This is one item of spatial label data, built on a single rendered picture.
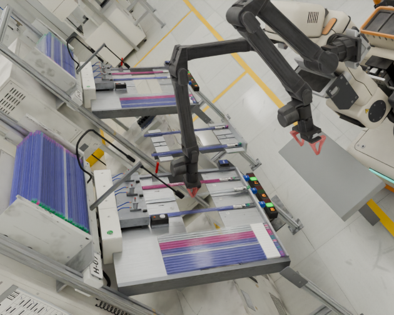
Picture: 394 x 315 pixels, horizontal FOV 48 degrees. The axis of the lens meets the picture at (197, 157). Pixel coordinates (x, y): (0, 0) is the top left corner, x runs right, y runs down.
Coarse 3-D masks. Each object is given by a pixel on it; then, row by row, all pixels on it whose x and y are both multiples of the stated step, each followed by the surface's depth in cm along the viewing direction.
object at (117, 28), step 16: (48, 0) 568; (64, 0) 573; (96, 0) 651; (112, 0) 633; (144, 0) 668; (64, 16) 584; (96, 16) 640; (112, 16) 600; (128, 16) 625; (144, 16) 607; (96, 32) 606; (112, 32) 612; (128, 32) 618; (96, 48) 618; (112, 48) 624; (128, 48) 630; (112, 64) 637
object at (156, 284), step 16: (192, 272) 174; (208, 272) 174; (224, 272) 176; (240, 272) 179; (256, 272) 182; (272, 272) 184; (128, 288) 167; (144, 288) 169; (160, 288) 172; (176, 288) 174
